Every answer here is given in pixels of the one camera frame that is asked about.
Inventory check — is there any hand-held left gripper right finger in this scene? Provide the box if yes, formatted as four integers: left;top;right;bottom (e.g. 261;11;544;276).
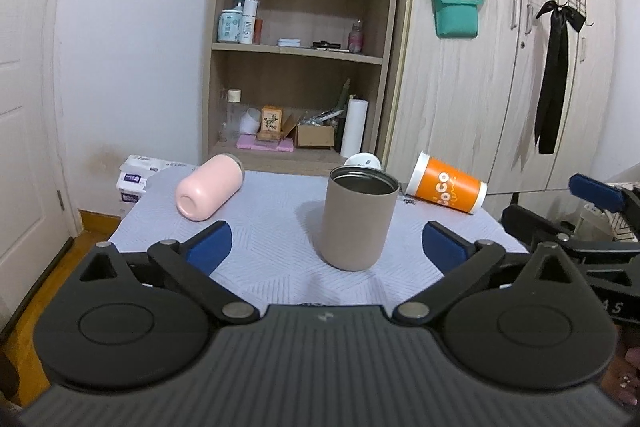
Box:
392;221;583;325

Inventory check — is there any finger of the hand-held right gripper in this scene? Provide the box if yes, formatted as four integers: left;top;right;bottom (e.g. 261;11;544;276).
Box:
501;204;576;249
569;173;640;212

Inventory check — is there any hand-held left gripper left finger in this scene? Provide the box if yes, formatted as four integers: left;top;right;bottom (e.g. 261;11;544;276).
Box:
75;221;260;324

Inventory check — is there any pink cup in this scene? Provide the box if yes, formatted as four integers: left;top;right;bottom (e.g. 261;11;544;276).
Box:
175;154;245;222

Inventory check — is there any orange paper cup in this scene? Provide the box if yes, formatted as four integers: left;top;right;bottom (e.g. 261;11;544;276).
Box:
404;151;488;214

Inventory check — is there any taupe metal-lined cup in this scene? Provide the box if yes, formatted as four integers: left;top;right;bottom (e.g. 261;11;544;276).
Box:
321;165;400;270

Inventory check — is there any person's right hand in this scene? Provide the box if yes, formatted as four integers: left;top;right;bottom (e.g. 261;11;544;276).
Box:
619;347;640;408

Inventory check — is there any white power strip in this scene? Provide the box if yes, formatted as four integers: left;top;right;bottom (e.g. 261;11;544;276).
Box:
580;203;615;234

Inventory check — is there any pale patterned table cloth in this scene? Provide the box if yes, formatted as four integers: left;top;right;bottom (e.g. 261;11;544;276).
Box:
107;167;531;308

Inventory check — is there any white tissue pack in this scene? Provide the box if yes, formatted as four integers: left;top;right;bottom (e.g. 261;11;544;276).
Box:
124;154;198;176

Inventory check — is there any purple label tissue pack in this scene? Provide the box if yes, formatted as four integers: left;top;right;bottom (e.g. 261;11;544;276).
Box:
116;171;151;219

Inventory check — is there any pink flat box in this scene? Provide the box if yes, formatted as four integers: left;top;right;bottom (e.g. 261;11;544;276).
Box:
236;134;295;153

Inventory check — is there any white mug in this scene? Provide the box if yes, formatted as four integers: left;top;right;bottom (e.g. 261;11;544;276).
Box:
239;108;262;135

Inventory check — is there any clear bottle with cork lid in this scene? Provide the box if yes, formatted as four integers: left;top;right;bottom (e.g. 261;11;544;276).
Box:
218;88;243;142

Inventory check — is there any wooden wardrobe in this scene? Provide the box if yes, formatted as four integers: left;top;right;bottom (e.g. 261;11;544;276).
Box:
382;0;618;208

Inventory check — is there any black ribbon bow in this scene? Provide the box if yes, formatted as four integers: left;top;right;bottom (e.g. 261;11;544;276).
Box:
534;0;586;155

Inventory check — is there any yellow printed box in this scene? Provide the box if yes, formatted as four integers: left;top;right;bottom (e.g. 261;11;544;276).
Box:
261;106;284;134

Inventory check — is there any paper towel roll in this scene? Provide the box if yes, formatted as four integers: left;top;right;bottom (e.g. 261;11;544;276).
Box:
340;98;369;158

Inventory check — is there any small cardboard box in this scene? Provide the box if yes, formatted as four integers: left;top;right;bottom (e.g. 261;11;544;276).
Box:
295;122;336;150

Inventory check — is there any dark green bottle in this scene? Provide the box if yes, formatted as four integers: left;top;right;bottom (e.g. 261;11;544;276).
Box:
337;79;352;138

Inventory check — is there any wooden shelf unit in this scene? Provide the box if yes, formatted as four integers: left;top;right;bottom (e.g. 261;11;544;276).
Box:
202;0;406;178

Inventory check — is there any teal pouch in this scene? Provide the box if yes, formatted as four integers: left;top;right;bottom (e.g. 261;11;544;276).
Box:
431;0;483;38

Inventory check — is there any teal and white bottle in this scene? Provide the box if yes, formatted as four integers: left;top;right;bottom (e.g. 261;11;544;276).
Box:
217;0;248;44

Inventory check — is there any white tube bottle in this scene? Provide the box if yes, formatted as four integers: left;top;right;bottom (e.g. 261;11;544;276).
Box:
239;0;259;45

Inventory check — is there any white door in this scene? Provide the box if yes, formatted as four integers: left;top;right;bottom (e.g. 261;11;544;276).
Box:
0;0;76;270

